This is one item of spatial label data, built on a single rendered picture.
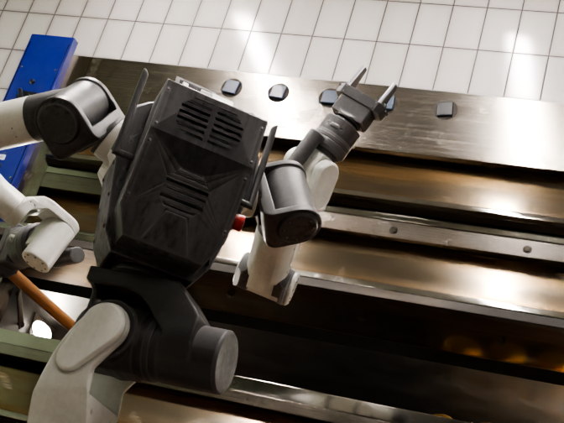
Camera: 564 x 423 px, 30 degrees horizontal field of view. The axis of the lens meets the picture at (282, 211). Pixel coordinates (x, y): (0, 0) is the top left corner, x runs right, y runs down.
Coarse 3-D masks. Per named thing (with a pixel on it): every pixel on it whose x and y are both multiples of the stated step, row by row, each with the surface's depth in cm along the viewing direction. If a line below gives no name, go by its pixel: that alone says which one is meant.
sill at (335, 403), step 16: (0, 336) 295; (16, 336) 294; (32, 336) 292; (240, 384) 271; (256, 384) 270; (272, 384) 269; (288, 400) 266; (304, 400) 265; (320, 400) 264; (336, 400) 263; (352, 400) 262; (368, 416) 259; (384, 416) 258; (400, 416) 257; (416, 416) 256; (432, 416) 255
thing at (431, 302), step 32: (192, 288) 282; (224, 288) 277; (320, 288) 262; (352, 288) 260; (288, 320) 279; (320, 320) 274; (352, 320) 269; (384, 320) 264; (416, 320) 259; (448, 320) 255; (480, 320) 251; (512, 320) 246; (544, 320) 245; (480, 352) 262; (512, 352) 257; (544, 352) 253
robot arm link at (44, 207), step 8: (24, 200) 213; (32, 200) 214; (40, 200) 215; (48, 200) 216; (16, 208) 212; (24, 208) 212; (32, 208) 213; (40, 208) 214; (48, 208) 215; (56, 208) 216; (8, 216) 212; (16, 216) 212; (24, 216) 212; (40, 216) 220; (48, 216) 218; (56, 216) 216; (64, 216) 217; (8, 224) 214; (16, 224) 213; (72, 224) 217
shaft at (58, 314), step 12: (12, 276) 246; (24, 276) 251; (24, 288) 252; (36, 288) 257; (36, 300) 259; (48, 300) 263; (48, 312) 266; (60, 312) 269; (60, 324) 274; (72, 324) 276
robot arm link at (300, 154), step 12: (312, 132) 225; (324, 132) 227; (300, 144) 225; (312, 144) 225; (324, 144) 226; (336, 144) 226; (288, 156) 230; (300, 156) 224; (312, 156) 226; (324, 156) 226; (336, 156) 227; (312, 168) 225
